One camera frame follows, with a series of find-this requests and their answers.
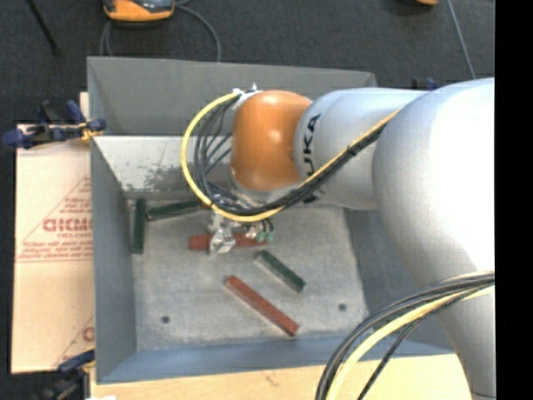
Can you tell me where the dark green flat block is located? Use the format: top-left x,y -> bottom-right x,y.
254,249 -> 307,294
145,199 -> 202,223
131,198 -> 148,255

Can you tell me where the brown cardboard board red print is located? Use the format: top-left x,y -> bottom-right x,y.
9,123 -> 96,374

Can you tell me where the red-brown block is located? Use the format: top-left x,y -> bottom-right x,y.
223,274 -> 301,338
187,232 -> 268,252

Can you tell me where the grey metal bin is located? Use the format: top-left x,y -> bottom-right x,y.
86,56 -> 455,385

